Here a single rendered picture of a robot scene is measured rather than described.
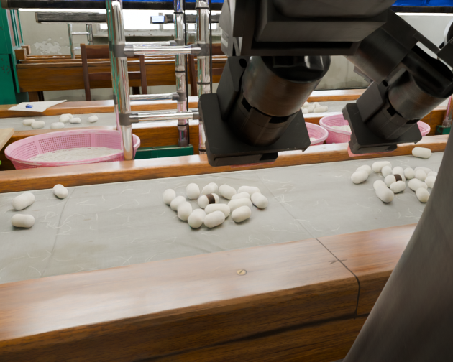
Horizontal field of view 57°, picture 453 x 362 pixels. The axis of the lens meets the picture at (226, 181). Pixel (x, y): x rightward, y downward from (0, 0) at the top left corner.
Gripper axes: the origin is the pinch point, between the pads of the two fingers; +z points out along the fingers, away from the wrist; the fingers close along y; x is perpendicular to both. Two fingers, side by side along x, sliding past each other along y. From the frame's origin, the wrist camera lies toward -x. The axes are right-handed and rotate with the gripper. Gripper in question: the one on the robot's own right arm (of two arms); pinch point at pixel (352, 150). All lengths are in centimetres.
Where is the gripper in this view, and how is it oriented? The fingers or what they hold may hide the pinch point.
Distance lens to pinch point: 68.9
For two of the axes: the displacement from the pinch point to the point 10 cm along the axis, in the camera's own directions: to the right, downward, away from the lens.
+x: 1.9, 9.3, -3.3
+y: -9.6, 1.0, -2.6
